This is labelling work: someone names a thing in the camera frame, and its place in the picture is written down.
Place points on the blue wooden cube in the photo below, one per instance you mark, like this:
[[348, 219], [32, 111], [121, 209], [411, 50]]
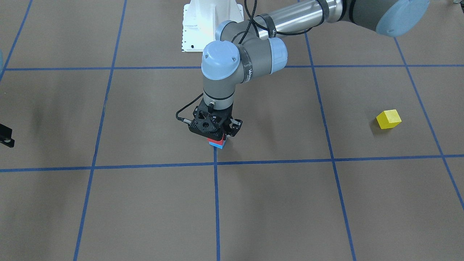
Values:
[[217, 144]]

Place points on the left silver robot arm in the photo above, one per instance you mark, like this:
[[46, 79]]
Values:
[[246, 50]]

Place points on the yellow wooden cube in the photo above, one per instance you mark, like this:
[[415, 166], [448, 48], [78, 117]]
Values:
[[388, 119]]

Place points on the red wooden cube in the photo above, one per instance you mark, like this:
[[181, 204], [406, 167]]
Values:
[[224, 138]]

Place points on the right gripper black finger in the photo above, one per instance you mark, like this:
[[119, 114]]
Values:
[[6, 136]]

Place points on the white camera mast pedestal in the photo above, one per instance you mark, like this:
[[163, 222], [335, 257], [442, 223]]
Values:
[[201, 18]]

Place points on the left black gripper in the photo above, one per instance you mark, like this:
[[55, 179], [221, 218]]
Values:
[[235, 126]]

